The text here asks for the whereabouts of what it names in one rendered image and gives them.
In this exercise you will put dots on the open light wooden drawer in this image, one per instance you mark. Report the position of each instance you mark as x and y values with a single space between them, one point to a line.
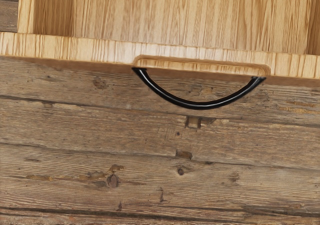
160 17

